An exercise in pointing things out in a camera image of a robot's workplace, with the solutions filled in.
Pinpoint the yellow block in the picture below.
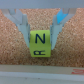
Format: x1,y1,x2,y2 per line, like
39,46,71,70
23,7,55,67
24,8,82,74
28,29,52,58

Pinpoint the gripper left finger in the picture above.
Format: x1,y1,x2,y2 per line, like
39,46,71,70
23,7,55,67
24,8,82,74
6,8,32,51

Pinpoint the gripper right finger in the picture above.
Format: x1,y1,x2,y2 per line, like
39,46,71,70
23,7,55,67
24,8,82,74
48,8,78,52

